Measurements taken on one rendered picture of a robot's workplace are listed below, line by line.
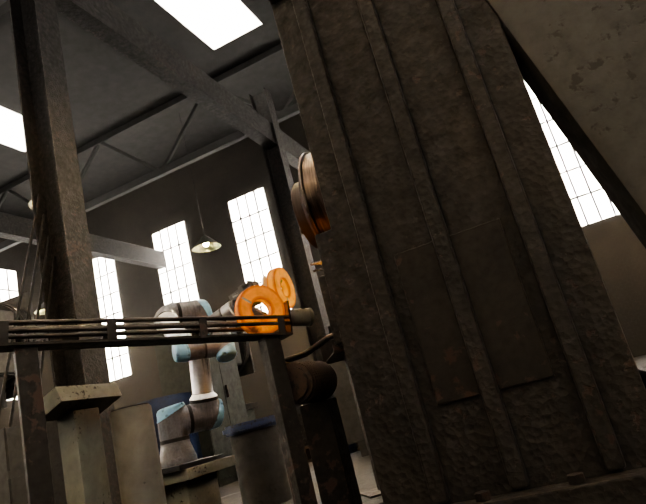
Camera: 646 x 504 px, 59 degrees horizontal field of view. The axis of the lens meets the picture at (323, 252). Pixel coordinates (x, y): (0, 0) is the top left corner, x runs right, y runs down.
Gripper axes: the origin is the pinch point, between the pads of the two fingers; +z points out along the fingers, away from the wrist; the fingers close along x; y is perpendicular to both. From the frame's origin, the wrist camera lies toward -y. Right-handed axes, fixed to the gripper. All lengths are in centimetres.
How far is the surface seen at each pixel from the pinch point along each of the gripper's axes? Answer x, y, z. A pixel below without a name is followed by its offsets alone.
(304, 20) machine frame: -30, 56, 62
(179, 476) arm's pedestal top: -4, -39, -69
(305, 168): -0.1, 30.3, 30.5
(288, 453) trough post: -32, -54, -11
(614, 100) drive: -31, -24, 113
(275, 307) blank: -26.4, -14.8, 4.8
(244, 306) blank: -34.7, -11.6, -0.4
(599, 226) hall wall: 1022, 73, 242
